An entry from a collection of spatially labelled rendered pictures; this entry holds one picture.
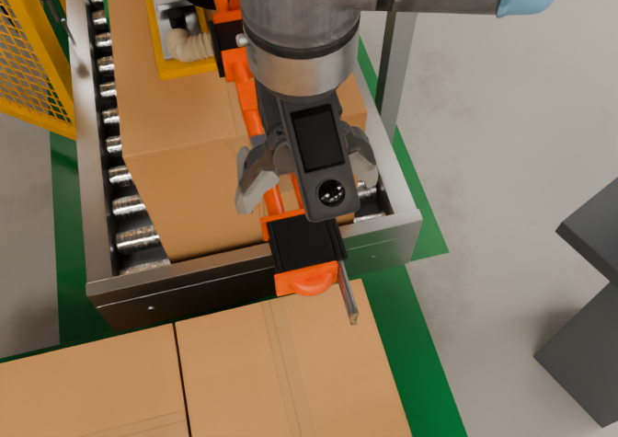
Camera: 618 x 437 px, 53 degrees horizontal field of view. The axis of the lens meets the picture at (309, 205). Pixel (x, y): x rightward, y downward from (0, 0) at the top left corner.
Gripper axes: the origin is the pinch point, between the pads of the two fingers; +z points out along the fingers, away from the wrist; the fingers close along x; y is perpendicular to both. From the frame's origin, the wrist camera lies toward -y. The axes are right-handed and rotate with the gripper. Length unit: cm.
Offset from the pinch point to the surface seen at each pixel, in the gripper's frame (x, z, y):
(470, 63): -91, 117, 114
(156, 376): 29, 62, 6
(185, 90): 11.7, 21.3, 39.2
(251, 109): 2.8, 7.1, 20.7
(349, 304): -2.2, 7.0, -9.6
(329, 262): -1.3, 6.2, -4.4
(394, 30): -42, 57, 79
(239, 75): 3.3, 7.4, 27.2
